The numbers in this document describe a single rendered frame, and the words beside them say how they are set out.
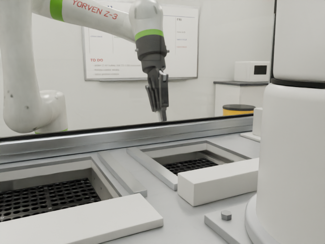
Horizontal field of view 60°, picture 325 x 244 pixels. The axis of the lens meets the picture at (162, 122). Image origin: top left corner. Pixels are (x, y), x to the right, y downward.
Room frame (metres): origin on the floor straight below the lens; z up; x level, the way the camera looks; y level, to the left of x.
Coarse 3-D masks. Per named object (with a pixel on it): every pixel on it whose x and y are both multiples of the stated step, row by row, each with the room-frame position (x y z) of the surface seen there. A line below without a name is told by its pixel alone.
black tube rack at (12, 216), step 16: (32, 192) 0.52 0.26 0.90; (48, 192) 0.52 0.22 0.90; (64, 192) 0.52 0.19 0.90; (80, 192) 0.52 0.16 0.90; (96, 192) 0.52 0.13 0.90; (0, 208) 0.45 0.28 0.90; (16, 208) 0.46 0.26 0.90; (32, 208) 0.46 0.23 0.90; (48, 208) 0.45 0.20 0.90; (64, 208) 0.46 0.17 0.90
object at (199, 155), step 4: (196, 152) 0.82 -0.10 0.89; (200, 152) 0.80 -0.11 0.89; (196, 156) 0.81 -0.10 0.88; (200, 156) 0.80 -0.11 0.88; (204, 156) 0.78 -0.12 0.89; (208, 156) 0.76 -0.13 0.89; (212, 156) 0.76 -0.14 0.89; (212, 160) 0.74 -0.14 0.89; (216, 160) 0.73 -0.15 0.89; (220, 160) 0.73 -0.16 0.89; (220, 164) 0.71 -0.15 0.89
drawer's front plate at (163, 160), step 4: (188, 152) 0.81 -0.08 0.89; (192, 152) 0.81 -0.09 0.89; (164, 156) 0.77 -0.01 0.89; (168, 156) 0.78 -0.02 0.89; (172, 156) 0.78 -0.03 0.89; (176, 156) 0.79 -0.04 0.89; (180, 156) 0.79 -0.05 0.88; (184, 156) 0.80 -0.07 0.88; (188, 156) 0.81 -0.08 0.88; (192, 156) 0.81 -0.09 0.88; (156, 160) 0.76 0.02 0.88; (160, 160) 0.76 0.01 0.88; (164, 160) 0.77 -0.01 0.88; (168, 160) 0.78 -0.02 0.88; (172, 160) 0.78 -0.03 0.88; (176, 160) 0.79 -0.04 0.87; (180, 160) 0.79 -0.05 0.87; (184, 160) 0.80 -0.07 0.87; (164, 164) 0.77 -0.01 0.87
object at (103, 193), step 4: (92, 172) 0.67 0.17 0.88; (92, 176) 0.67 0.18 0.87; (96, 176) 0.63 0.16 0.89; (92, 180) 0.67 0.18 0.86; (96, 180) 0.63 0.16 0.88; (100, 180) 0.60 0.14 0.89; (92, 184) 0.67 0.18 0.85; (96, 184) 0.63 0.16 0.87; (100, 184) 0.60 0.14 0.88; (96, 188) 0.63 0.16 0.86; (100, 188) 0.60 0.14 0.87; (104, 188) 0.56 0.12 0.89; (100, 192) 0.60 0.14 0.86; (104, 192) 0.56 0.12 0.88; (108, 192) 0.54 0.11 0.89; (100, 196) 0.60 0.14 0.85; (104, 196) 0.57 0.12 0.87; (108, 196) 0.54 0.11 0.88
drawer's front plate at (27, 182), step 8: (88, 168) 0.67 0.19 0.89; (40, 176) 0.62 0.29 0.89; (48, 176) 0.63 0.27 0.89; (56, 176) 0.64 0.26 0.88; (64, 176) 0.65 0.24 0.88; (72, 176) 0.66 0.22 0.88; (80, 176) 0.67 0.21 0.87; (88, 176) 0.67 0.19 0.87; (0, 184) 0.59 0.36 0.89; (8, 184) 0.59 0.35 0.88; (16, 184) 0.60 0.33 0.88; (24, 184) 0.61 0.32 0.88; (32, 184) 0.62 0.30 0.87; (40, 184) 0.62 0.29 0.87
